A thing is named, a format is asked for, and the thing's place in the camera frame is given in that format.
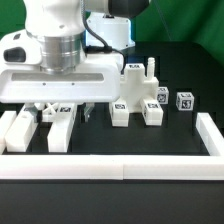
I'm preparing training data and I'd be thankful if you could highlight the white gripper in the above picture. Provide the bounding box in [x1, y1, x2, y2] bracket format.
[0, 30, 122, 122]

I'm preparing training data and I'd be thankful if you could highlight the white chair back frame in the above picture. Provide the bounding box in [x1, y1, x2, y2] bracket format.
[5, 103, 77, 153]

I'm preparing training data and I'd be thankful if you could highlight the white chair seat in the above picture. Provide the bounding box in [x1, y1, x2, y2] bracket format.
[120, 57, 159, 113]

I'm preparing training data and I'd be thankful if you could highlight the small white marker cube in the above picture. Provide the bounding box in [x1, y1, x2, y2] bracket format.
[157, 87, 169, 104]

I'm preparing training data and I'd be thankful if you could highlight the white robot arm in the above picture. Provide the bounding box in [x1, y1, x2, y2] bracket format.
[0, 0, 151, 113]

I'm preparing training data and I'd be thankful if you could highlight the right white marker cube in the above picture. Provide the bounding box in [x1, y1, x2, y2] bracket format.
[176, 92, 194, 111]

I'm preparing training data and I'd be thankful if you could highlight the white U-shaped fence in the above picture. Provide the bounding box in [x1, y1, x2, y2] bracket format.
[0, 113, 224, 180]

